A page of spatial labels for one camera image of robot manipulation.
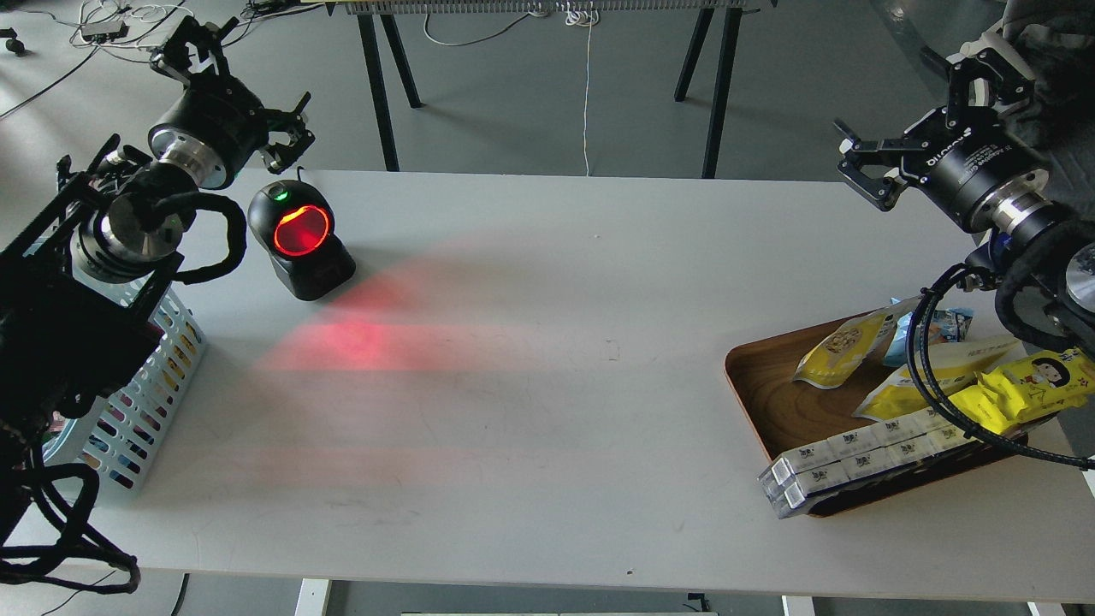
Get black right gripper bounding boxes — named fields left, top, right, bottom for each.
left=834, top=46, right=1051, bottom=234

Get blue snack packet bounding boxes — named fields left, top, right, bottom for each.
left=881, top=307, right=975, bottom=368

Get white boxed snack row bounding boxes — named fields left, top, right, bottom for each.
left=756, top=428, right=986, bottom=518
left=756, top=409, right=973, bottom=505

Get black barcode scanner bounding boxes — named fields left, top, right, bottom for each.
left=247, top=179, right=357, bottom=301

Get yellow cream snack pouch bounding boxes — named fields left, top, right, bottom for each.
left=852, top=335, right=1021, bottom=421

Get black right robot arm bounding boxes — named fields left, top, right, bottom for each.
left=834, top=47, right=1092, bottom=355

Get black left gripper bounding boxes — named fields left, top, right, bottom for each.
left=148, top=16, right=316, bottom=190

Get yellow white snack pouch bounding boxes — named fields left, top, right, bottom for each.
left=791, top=305, right=898, bottom=390

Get black table trestle legs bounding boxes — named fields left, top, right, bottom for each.
left=304, top=1, right=747, bottom=179

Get brown wooden tray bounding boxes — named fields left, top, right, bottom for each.
left=725, top=321, right=1008, bottom=472

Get yellow cartoon snack bag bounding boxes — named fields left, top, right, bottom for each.
left=948, top=348, right=1094, bottom=435

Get white hanging cable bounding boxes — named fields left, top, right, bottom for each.
left=423, top=7, right=600, bottom=177

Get floor cables and adapter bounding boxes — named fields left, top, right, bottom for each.
left=0, top=0, right=300, bottom=121

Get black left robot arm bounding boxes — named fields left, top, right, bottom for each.
left=1, top=16, right=316, bottom=595

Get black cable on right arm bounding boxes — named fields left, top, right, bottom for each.
left=904, top=264, right=1095, bottom=470

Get light blue plastic basket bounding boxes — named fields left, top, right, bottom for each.
left=42, top=283, right=208, bottom=502

